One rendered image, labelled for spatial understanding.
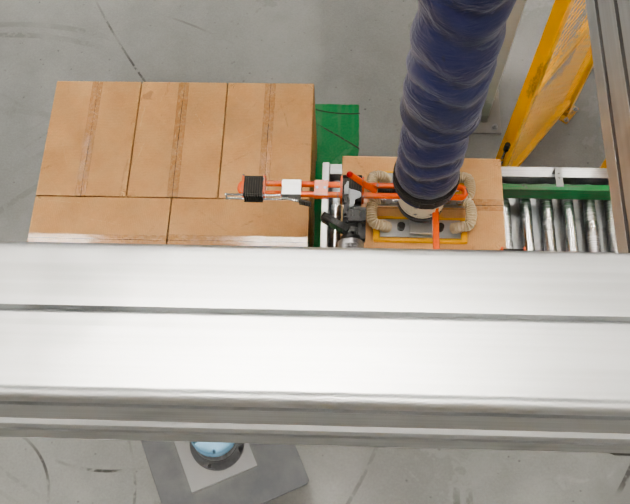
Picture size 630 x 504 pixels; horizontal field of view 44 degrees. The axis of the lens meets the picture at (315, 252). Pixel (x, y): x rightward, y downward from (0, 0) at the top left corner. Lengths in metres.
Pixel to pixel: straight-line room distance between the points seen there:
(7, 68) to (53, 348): 4.41
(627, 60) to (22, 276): 0.50
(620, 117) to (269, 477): 2.30
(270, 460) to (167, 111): 1.67
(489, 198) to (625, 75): 2.29
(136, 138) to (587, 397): 3.34
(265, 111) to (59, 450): 1.79
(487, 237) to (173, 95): 1.62
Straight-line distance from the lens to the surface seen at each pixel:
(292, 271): 0.38
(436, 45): 1.97
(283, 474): 2.84
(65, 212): 3.55
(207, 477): 2.85
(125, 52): 4.63
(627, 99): 0.70
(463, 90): 2.11
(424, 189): 2.58
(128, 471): 3.71
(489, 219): 2.94
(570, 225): 3.46
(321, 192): 2.78
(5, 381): 0.40
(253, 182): 2.80
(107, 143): 3.66
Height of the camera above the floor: 3.57
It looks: 67 degrees down
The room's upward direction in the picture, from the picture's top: 4 degrees counter-clockwise
